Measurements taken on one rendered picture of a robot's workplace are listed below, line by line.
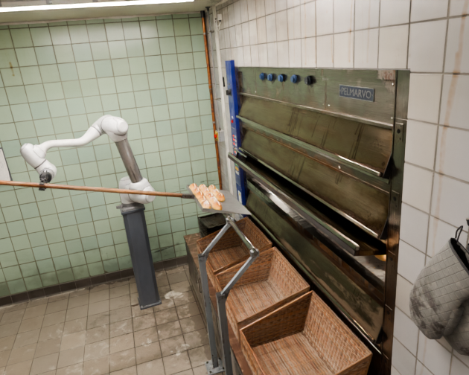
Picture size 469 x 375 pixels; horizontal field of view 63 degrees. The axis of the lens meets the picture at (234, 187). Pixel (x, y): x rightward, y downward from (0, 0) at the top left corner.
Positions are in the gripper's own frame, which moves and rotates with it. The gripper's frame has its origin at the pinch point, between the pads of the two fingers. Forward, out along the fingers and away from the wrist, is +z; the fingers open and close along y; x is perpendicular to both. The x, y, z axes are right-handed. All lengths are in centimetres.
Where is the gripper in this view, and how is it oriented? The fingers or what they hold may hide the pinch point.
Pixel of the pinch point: (42, 185)
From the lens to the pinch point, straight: 274.7
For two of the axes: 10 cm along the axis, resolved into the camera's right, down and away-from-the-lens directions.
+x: -9.3, -0.8, -3.5
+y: -1.7, 9.5, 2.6
